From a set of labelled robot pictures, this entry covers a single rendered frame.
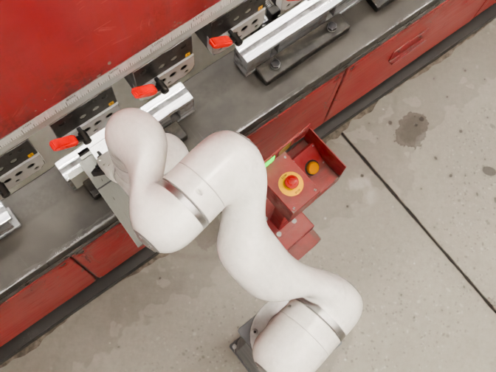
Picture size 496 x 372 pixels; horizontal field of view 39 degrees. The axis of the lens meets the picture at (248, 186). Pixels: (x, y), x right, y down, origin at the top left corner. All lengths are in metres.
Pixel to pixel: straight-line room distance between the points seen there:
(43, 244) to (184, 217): 0.90
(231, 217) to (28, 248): 0.88
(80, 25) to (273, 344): 0.64
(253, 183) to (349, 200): 1.76
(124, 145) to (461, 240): 1.99
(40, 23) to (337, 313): 0.70
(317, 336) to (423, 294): 1.57
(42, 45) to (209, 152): 0.35
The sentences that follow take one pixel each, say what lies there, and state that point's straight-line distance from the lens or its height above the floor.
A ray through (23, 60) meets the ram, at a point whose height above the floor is 1.61.
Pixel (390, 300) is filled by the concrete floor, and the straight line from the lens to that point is 2.77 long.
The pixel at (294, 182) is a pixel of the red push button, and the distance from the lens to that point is 1.95.
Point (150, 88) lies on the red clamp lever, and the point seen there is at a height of 1.29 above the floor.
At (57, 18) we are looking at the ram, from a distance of 1.17.
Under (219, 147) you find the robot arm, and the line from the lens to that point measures 1.04.
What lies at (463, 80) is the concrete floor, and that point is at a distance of 3.11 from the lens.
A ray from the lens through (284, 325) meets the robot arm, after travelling 1.27.
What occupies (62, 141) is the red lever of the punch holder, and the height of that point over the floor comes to 1.30.
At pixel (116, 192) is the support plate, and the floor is 1.00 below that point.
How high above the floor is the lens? 2.67
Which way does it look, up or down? 75 degrees down
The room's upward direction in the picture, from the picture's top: 10 degrees clockwise
